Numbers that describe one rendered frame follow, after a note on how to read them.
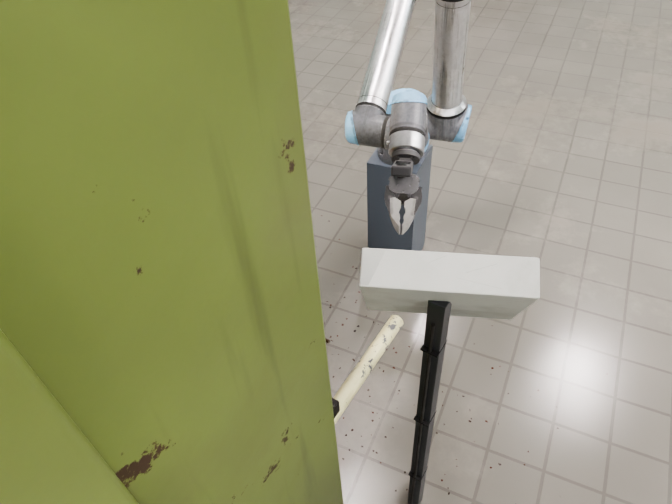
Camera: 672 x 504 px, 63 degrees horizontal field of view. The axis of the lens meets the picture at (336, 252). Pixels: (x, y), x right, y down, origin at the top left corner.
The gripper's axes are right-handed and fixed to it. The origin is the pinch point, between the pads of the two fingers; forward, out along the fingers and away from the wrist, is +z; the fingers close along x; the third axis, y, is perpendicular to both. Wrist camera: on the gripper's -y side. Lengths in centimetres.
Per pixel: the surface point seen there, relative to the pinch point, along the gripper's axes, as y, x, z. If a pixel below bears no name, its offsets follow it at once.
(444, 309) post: -12.8, -10.0, 20.9
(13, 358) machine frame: -93, 23, 39
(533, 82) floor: 231, -83, -186
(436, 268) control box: -21.7, -7.6, 14.5
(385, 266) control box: -21.7, 2.2, 14.8
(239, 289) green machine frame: -57, 20, 27
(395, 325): 39.2, 0.5, 18.1
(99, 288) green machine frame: -78, 27, 32
